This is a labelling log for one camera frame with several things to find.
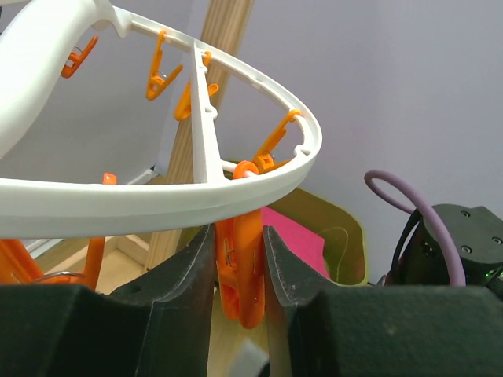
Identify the wooden rack frame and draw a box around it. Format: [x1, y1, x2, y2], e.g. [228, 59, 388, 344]
[23, 0, 256, 295]

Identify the white round clip hanger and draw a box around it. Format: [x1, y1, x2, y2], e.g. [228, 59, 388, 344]
[1, 1, 322, 239]

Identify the orange clothes peg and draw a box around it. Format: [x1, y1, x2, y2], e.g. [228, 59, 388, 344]
[145, 30, 183, 101]

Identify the olive green bin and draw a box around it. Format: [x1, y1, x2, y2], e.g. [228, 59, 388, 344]
[268, 188, 368, 287]

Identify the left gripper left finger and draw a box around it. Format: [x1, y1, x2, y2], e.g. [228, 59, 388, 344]
[1, 225, 215, 376]

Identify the pink folded cloth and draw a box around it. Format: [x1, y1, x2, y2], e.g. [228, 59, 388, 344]
[261, 207, 329, 279]

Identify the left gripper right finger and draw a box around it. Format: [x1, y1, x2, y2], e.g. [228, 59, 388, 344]
[263, 226, 502, 376]

